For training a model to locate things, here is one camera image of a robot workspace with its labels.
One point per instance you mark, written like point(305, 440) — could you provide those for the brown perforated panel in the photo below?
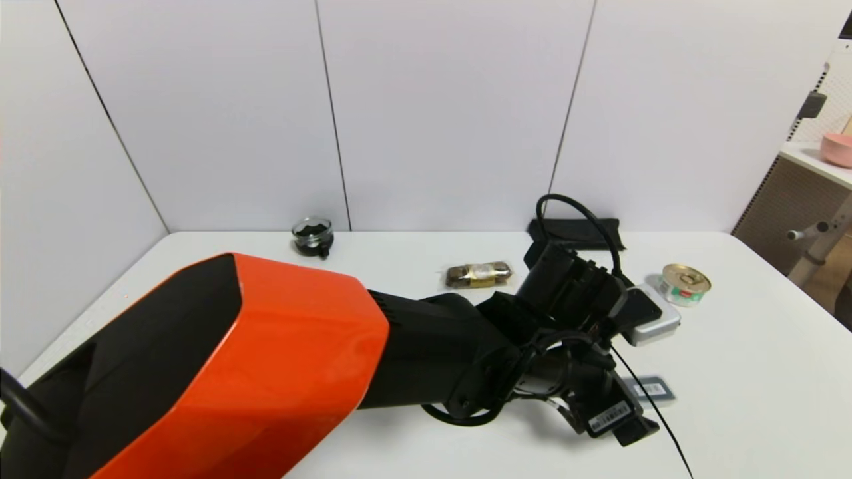
point(780, 211)

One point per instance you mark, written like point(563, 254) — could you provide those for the tin can gold lid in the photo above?
point(685, 286)

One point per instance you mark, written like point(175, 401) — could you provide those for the wrapped chocolate snack pack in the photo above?
point(479, 274)

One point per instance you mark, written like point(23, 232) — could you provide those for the black device on pegboard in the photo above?
point(812, 105)

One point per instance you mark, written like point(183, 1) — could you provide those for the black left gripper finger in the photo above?
point(636, 431)
point(572, 416)

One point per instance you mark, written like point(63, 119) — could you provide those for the grey table leg with crank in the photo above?
point(817, 256)

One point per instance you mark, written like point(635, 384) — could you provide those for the black screen corner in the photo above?
point(847, 25)

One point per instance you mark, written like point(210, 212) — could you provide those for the grey plastic pencil case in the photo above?
point(655, 392)

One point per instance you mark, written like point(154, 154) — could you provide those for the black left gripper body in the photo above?
point(611, 418)

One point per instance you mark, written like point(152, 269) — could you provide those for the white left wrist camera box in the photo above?
point(655, 329)

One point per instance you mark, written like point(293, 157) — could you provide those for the white pegboard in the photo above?
point(837, 98)

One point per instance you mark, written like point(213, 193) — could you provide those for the pink bowl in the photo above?
point(839, 150)

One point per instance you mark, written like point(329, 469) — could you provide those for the small glass jar black contents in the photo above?
point(311, 238)

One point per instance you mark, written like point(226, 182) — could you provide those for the white side table top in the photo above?
point(807, 158)

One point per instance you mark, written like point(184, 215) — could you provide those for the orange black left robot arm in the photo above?
point(299, 346)

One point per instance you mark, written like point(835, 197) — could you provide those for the black fabric pouch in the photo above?
point(599, 233)

